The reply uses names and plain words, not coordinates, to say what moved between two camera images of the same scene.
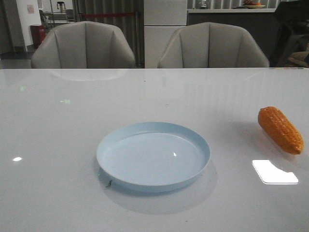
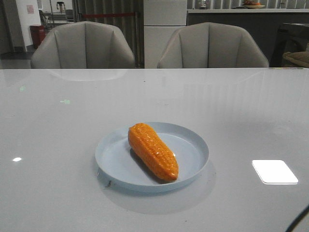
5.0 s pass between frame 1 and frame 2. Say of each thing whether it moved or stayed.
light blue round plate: stayed
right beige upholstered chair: stayed
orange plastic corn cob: moved
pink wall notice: stayed
